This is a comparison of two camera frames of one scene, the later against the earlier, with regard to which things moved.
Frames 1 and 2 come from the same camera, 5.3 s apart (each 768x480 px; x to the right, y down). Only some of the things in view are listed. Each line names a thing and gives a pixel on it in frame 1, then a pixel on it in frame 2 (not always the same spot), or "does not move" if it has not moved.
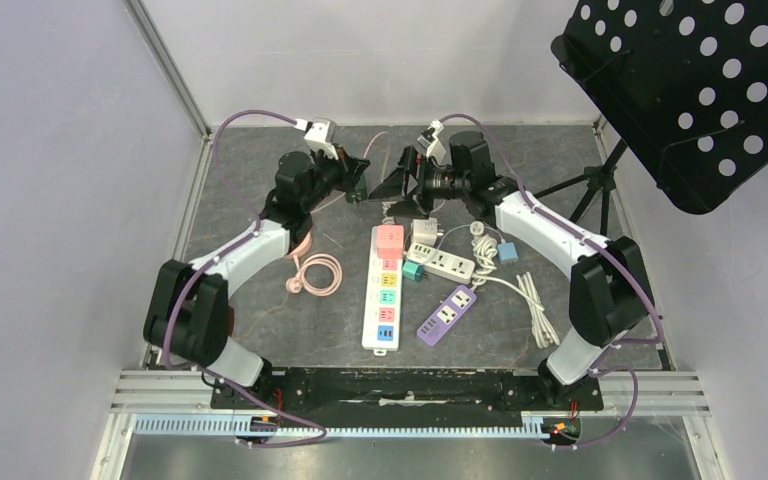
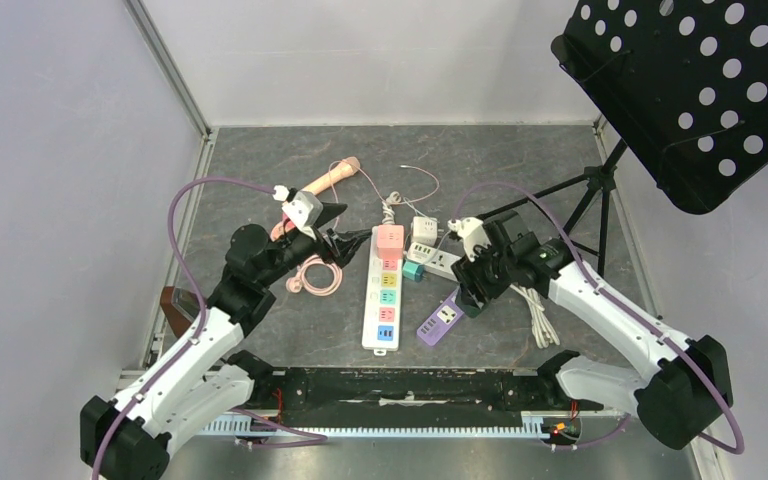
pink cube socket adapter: [390, 241] does not move
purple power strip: [446, 316] does not move
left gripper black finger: [355, 167] -> [347, 242]
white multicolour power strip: [382, 301] does not move
